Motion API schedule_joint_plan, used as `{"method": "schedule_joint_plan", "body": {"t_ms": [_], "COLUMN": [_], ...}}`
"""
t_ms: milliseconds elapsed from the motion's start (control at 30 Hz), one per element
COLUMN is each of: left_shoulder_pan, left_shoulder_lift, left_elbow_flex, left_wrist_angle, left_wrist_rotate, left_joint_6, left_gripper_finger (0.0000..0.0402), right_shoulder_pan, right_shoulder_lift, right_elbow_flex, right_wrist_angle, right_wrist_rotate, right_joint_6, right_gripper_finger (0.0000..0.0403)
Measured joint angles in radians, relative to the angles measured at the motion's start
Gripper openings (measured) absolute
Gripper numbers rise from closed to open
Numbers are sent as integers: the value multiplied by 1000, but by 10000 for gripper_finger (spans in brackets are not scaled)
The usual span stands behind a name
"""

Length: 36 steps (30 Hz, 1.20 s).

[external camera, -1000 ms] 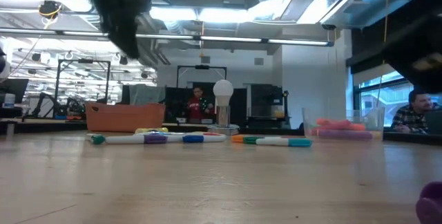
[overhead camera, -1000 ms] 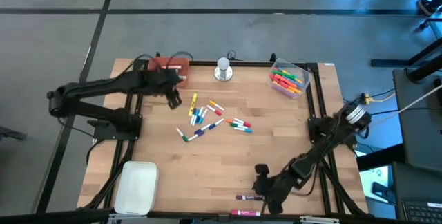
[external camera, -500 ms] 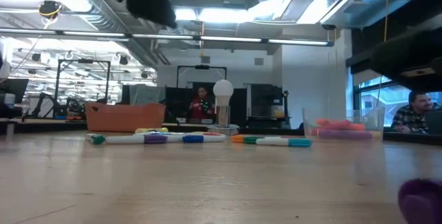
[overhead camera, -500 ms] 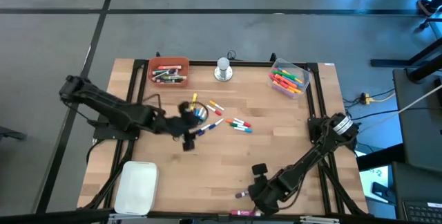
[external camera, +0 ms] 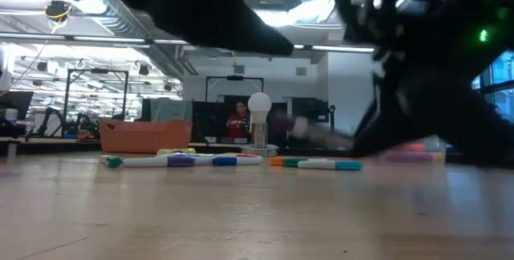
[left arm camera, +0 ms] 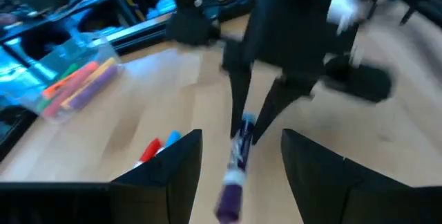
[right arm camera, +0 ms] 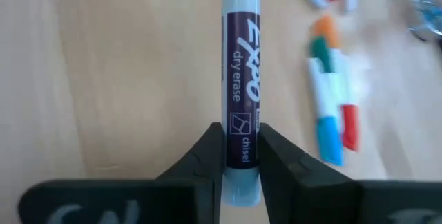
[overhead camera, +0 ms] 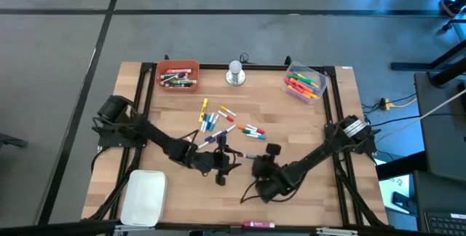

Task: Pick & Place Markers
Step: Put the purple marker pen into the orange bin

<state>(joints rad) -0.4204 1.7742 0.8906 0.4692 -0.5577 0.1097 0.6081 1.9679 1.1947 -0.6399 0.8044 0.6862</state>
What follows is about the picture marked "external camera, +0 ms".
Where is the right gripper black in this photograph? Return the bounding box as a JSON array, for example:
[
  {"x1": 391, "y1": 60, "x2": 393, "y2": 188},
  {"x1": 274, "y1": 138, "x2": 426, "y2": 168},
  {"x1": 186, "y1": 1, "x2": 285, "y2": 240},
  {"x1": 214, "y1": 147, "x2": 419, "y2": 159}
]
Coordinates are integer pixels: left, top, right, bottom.
[{"x1": 328, "y1": 0, "x2": 514, "y2": 169}]

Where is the pink highlighter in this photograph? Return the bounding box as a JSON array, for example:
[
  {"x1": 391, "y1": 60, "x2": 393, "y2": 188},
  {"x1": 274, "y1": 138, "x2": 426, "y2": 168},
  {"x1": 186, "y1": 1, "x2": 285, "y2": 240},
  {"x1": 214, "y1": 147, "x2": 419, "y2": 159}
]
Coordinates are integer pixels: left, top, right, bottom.
[{"x1": 393, "y1": 142, "x2": 426, "y2": 153}]

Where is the purple highlighter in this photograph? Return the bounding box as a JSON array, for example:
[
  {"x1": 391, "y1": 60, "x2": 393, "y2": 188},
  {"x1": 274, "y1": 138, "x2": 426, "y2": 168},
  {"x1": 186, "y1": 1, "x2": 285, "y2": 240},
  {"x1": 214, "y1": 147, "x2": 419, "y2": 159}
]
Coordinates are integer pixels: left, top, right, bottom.
[{"x1": 384, "y1": 150, "x2": 435, "y2": 164}]

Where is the blue-cap small white marker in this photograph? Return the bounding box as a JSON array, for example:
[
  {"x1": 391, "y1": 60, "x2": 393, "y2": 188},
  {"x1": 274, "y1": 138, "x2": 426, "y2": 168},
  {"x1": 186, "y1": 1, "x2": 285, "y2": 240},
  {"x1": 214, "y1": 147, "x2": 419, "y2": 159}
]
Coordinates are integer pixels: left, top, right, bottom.
[{"x1": 194, "y1": 154, "x2": 265, "y2": 168}]

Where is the green marker cap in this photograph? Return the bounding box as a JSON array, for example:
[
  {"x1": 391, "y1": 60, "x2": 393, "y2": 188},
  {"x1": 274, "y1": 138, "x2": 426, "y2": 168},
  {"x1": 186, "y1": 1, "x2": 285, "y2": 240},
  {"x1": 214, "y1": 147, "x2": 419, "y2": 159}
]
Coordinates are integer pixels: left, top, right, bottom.
[{"x1": 99, "y1": 154, "x2": 124, "y2": 169}]

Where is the clear plastic container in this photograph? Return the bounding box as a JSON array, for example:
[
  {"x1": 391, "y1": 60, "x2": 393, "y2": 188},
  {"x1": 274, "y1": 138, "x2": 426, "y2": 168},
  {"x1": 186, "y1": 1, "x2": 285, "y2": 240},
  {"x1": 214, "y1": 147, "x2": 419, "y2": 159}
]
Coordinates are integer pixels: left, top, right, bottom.
[{"x1": 381, "y1": 133, "x2": 449, "y2": 165}]

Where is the white light bulb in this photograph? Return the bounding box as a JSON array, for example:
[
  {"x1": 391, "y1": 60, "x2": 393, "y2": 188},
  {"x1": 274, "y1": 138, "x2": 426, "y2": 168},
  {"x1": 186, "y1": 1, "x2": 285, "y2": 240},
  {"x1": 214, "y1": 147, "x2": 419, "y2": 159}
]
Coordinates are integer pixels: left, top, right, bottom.
[{"x1": 247, "y1": 91, "x2": 273, "y2": 125}]

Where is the person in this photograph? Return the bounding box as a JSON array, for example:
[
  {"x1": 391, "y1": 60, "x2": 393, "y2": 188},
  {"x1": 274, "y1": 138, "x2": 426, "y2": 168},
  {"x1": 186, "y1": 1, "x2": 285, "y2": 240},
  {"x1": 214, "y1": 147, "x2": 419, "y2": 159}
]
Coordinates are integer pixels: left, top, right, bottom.
[{"x1": 226, "y1": 100, "x2": 252, "y2": 140}]

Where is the black partition panel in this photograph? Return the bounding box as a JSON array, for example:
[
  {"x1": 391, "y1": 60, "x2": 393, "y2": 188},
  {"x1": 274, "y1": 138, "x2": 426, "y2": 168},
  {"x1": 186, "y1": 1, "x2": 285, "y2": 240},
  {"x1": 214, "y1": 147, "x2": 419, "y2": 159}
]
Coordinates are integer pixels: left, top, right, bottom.
[{"x1": 191, "y1": 100, "x2": 288, "y2": 145}]

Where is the black monitor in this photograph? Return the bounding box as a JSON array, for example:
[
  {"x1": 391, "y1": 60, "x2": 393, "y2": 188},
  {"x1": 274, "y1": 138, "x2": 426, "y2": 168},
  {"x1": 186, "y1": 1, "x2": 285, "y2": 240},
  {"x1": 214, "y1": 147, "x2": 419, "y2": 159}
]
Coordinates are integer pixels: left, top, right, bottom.
[
  {"x1": 291, "y1": 97, "x2": 331, "y2": 125},
  {"x1": 0, "y1": 90, "x2": 35, "y2": 121}
]

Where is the window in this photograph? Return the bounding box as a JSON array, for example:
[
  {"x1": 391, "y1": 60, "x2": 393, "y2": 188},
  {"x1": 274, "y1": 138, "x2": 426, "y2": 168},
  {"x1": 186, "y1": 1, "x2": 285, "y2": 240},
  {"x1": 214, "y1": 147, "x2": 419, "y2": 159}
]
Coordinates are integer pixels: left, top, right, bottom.
[{"x1": 469, "y1": 49, "x2": 514, "y2": 124}]

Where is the grey-green cloth board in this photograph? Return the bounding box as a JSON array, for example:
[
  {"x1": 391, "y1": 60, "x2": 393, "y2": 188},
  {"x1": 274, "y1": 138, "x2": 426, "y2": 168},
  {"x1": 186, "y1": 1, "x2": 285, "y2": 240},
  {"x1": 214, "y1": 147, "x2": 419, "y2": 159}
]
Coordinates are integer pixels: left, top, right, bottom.
[{"x1": 141, "y1": 97, "x2": 194, "y2": 123}]

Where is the green-cap small white marker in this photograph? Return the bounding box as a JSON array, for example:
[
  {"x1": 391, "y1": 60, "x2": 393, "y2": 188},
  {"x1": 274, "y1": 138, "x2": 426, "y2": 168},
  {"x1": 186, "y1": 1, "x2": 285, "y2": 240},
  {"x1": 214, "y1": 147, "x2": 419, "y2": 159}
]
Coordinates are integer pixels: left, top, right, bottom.
[{"x1": 282, "y1": 157, "x2": 329, "y2": 169}]

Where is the yellow Sharpie highlighter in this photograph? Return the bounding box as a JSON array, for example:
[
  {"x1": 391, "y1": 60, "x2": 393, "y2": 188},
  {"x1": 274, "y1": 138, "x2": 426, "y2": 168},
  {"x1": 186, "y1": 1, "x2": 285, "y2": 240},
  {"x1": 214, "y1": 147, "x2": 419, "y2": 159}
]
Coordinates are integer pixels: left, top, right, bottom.
[{"x1": 157, "y1": 148, "x2": 197, "y2": 156}]

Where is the ceiling light strip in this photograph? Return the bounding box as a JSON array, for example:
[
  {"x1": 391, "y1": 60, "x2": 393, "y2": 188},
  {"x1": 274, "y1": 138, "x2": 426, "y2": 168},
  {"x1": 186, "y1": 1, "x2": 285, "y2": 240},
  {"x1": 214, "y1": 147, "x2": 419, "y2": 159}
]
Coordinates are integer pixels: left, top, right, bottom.
[{"x1": 0, "y1": 30, "x2": 377, "y2": 55}]

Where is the purple-cap small white marker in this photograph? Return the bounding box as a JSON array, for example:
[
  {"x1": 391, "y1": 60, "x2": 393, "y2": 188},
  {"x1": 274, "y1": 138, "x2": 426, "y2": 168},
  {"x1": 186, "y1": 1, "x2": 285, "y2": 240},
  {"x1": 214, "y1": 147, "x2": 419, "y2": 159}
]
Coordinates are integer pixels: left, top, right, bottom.
[{"x1": 121, "y1": 154, "x2": 197, "y2": 169}]

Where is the orange plastic bin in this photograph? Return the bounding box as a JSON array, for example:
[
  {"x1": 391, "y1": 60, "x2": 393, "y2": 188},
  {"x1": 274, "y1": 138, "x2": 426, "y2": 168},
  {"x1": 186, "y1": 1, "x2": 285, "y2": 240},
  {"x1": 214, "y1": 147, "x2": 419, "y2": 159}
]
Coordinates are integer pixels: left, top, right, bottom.
[{"x1": 98, "y1": 117, "x2": 194, "y2": 155}]

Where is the black workbench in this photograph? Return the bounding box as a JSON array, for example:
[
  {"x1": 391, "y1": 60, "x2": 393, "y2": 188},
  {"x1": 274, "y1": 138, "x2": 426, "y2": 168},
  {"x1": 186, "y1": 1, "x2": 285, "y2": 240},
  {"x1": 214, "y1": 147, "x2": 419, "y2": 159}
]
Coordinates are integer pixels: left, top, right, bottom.
[{"x1": 0, "y1": 135, "x2": 101, "y2": 156}]

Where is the black metal frame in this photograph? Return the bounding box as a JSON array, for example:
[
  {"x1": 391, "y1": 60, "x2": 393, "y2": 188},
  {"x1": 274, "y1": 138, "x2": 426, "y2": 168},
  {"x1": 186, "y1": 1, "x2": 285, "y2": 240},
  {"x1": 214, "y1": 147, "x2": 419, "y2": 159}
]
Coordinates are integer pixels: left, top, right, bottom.
[
  {"x1": 205, "y1": 75, "x2": 265, "y2": 104},
  {"x1": 62, "y1": 68, "x2": 130, "y2": 137}
]

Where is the corrugated ventilation duct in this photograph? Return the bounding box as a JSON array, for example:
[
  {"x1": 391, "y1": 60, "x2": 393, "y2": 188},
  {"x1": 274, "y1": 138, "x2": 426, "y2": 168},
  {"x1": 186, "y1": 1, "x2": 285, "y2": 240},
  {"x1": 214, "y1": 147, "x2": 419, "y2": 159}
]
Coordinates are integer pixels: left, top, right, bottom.
[{"x1": 92, "y1": 0, "x2": 200, "y2": 78}]

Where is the yellow cable coil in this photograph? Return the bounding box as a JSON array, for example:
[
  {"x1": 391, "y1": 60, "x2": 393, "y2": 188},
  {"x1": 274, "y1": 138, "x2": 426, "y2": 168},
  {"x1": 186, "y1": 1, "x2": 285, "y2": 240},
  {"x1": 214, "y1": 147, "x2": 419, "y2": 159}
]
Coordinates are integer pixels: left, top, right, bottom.
[{"x1": 43, "y1": 0, "x2": 74, "y2": 25}]

